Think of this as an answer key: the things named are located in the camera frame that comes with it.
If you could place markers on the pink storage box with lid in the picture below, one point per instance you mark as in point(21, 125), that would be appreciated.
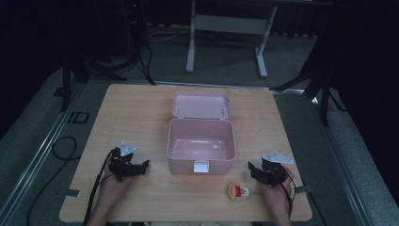
point(200, 141)

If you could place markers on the person's left hand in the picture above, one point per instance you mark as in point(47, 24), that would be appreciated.
point(112, 188)

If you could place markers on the person's right hand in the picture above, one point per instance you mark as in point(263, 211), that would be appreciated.
point(277, 196)

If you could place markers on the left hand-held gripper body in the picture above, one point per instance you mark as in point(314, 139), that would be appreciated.
point(120, 165)

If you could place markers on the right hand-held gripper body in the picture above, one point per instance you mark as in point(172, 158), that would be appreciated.
point(273, 172)

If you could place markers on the black tripod stand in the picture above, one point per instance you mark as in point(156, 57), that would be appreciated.
point(66, 84)
point(324, 94)

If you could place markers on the black computer tower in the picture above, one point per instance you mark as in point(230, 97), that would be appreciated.
point(135, 28)

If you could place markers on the white desk frame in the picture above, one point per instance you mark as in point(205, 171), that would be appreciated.
point(230, 23)

